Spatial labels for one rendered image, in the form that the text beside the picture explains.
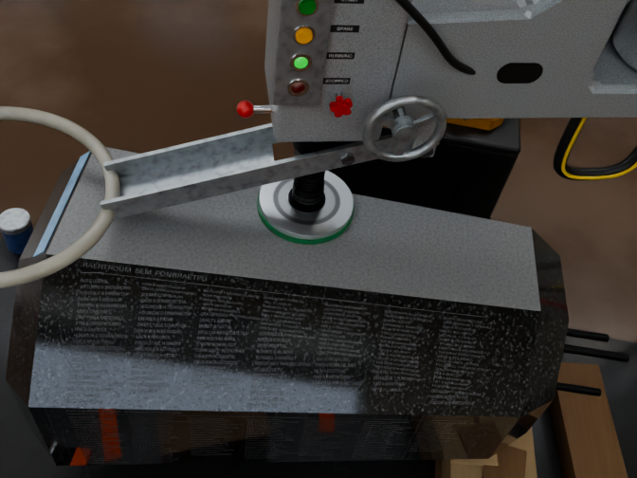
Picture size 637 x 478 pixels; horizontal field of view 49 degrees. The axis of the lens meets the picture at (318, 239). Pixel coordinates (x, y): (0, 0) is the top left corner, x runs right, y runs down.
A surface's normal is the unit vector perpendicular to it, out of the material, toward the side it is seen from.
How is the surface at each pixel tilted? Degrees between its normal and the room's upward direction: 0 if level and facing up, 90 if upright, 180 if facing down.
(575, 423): 0
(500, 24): 90
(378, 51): 90
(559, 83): 90
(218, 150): 90
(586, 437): 0
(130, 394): 45
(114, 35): 0
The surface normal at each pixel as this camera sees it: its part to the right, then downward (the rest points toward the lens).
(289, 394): 0.03, 0.10
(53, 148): 0.11, -0.62
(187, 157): 0.13, 0.78
